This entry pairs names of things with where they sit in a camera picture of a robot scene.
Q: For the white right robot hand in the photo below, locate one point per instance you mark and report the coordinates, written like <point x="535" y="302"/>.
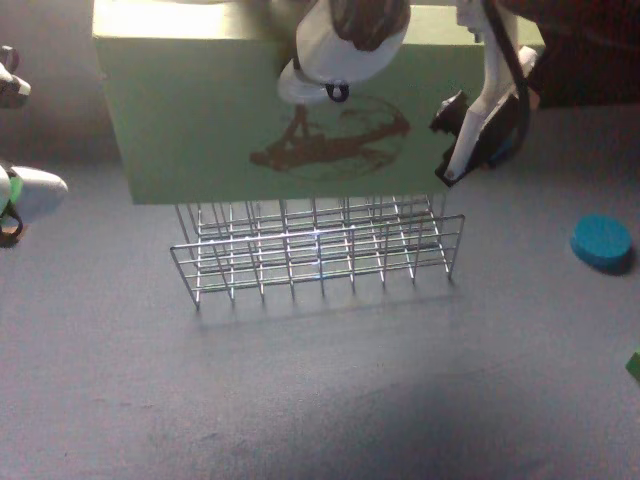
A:
<point x="340" y="50"/>

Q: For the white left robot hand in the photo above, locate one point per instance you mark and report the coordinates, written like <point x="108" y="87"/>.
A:
<point x="35" y="192"/>

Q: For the light green book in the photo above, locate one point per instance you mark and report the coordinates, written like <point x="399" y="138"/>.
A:
<point x="200" y="125"/>

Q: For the blue round block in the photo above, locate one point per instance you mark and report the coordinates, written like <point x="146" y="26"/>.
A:
<point x="601" y="242"/>

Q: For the green block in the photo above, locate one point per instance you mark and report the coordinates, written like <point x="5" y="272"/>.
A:
<point x="634" y="367"/>

